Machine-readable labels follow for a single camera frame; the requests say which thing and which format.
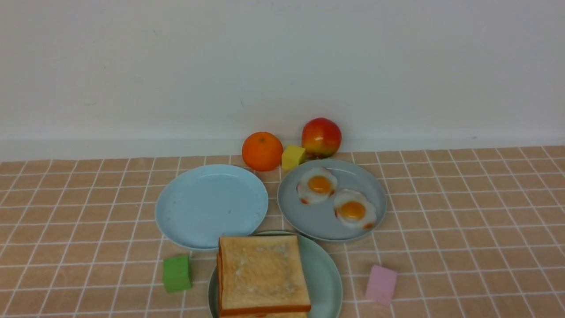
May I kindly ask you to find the toast slice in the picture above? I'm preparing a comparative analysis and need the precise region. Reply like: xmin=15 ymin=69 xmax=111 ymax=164
xmin=216 ymin=235 xmax=312 ymax=316
xmin=219 ymin=312 xmax=308 ymax=318

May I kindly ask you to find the yellow cube block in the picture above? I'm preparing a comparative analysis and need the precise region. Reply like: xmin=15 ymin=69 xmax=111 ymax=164
xmin=281 ymin=144 xmax=306 ymax=170

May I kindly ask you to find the orange fruit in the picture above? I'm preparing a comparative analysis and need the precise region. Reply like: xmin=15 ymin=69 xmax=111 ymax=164
xmin=241 ymin=131 xmax=284 ymax=172

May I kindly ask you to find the rear fried egg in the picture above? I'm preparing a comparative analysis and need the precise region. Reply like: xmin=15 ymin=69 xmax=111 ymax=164
xmin=296 ymin=167 xmax=338 ymax=204

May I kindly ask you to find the fried egg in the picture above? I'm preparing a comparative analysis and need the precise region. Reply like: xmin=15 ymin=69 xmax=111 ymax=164
xmin=296 ymin=167 xmax=338 ymax=204
xmin=333 ymin=189 xmax=377 ymax=230

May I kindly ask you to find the red yellow apple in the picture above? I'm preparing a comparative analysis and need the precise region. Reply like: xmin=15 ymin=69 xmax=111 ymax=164
xmin=302 ymin=117 xmax=342 ymax=160

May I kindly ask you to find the grey-blue plate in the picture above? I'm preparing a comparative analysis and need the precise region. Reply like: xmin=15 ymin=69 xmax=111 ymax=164
xmin=277 ymin=159 xmax=387 ymax=243

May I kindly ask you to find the right fried egg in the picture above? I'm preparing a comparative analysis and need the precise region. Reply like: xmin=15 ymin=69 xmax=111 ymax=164
xmin=333 ymin=189 xmax=377 ymax=230

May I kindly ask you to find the light blue plate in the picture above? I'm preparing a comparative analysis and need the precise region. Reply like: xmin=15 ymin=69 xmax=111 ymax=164
xmin=154 ymin=164 xmax=269 ymax=251

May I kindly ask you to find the mint green plate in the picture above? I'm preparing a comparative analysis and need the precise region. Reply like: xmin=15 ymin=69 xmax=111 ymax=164
xmin=207 ymin=230 xmax=343 ymax=318

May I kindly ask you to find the green cube block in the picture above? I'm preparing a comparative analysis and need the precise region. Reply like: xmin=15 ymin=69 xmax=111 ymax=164
xmin=162 ymin=255 xmax=192 ymax=293

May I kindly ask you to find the pink cube block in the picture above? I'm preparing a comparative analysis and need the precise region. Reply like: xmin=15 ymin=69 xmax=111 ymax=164
xmin=365 ymin=265 xmax=398 ymax=306

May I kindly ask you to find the tan checkered tablecloth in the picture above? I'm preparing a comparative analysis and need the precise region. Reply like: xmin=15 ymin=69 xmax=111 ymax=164
xmin=0 ymin=146 xmax=565 ymax=318

